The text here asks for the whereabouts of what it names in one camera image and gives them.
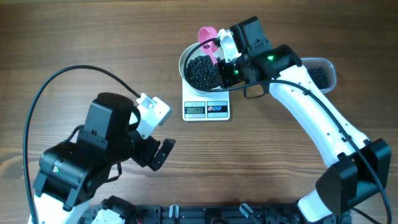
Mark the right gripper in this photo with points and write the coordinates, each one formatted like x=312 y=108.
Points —
x=226 y=80

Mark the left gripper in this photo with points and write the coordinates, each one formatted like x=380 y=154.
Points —
x=146 y=155

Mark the pink measuring scoop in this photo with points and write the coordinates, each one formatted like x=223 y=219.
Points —
x=206 y=33

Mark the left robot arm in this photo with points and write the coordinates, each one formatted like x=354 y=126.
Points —
x=116 y=129

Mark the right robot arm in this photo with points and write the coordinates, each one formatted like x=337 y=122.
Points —
x=356 y=167

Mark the black beans in bowl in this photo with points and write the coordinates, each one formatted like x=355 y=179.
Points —
x=201 y=73

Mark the white bowl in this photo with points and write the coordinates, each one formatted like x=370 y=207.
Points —
x=183 y=59

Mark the white digital kitchen scale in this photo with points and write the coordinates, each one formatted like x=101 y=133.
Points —
x=204 y=106

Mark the clear plastic container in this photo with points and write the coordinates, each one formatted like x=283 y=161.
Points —
x=315 y=62

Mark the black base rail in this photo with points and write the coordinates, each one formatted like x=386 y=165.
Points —
x=117 y=210

